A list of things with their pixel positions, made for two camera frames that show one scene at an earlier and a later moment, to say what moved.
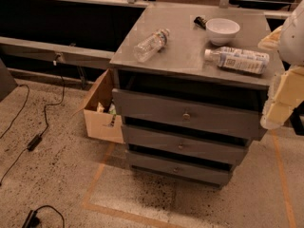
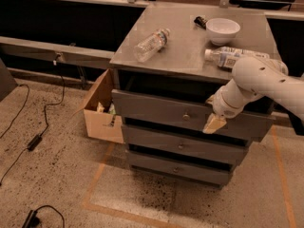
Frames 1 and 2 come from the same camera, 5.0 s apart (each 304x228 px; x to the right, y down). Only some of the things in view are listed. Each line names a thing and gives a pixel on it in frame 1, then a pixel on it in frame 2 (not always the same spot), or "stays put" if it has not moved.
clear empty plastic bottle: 148,47 stays put
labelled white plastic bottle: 238,59 stays put
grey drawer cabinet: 189,86 stays put
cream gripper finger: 286,91 to 227,103
